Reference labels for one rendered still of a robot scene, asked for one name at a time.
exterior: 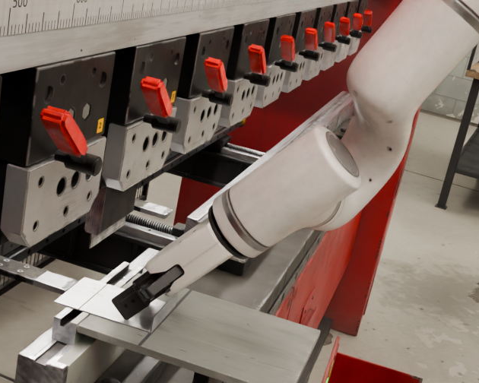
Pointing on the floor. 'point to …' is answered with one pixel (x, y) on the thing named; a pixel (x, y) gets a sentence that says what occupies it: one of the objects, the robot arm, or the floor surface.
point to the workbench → (466, 161)
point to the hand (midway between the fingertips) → (139, 293)
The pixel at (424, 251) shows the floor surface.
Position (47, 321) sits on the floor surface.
